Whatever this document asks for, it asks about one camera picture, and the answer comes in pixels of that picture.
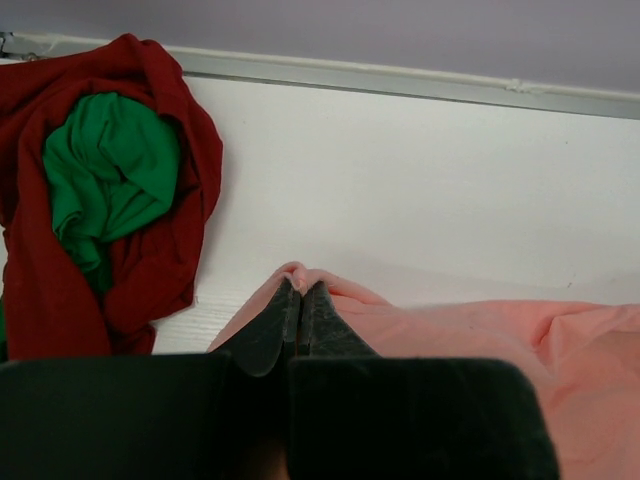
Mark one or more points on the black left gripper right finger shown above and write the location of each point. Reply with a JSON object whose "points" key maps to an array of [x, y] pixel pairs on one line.
{"points": [[323, 332]]}

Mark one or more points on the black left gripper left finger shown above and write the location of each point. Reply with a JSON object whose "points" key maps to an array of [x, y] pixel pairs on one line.
{"points": [[270, 335]]}

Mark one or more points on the dark red t shirt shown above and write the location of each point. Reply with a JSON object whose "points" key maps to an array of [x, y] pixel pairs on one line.
{"points": [[48, 308]]}

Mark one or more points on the green t shirt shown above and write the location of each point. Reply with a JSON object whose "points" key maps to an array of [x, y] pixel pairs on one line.
{"points": [[112, 168]]}

